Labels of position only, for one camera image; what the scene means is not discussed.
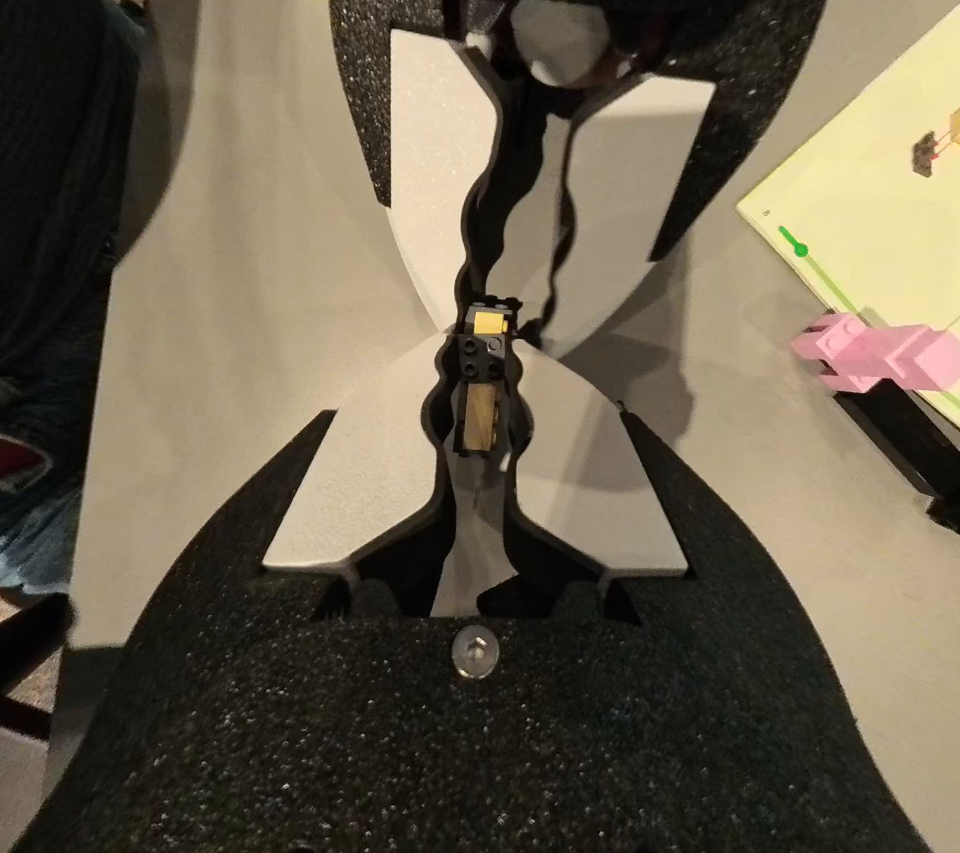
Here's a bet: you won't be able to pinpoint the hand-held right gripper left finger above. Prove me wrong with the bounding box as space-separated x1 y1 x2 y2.
262 331 460 616

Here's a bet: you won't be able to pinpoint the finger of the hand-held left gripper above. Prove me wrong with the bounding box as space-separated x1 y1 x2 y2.
390 28 502 331
525 73 717 353

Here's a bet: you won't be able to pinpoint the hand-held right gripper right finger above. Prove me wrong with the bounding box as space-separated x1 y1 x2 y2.
480 339 690 616

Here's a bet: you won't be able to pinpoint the yellow and grey brick assembly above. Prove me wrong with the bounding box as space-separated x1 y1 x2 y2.
456 298 520 458

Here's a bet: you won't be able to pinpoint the dark grey square brick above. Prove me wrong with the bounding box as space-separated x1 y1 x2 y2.
457 334 513 383

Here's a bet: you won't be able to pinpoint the grey desk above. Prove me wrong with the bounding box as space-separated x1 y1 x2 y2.
63 0 960 853

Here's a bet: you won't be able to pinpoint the pale green instruction booklet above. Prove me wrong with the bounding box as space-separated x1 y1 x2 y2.
735 5 960 427

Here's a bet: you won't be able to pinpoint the pink toy brick pig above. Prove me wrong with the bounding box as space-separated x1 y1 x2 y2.
791 311 960 393

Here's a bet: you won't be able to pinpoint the person's blue jeans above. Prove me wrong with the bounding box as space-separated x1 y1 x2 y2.
0 373 102 595

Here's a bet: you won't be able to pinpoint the person's dark knit top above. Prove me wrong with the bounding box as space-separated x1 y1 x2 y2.
0 0 147 389

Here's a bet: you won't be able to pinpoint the black toy brick frame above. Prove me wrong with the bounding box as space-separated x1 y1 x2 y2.
832 388 960 532

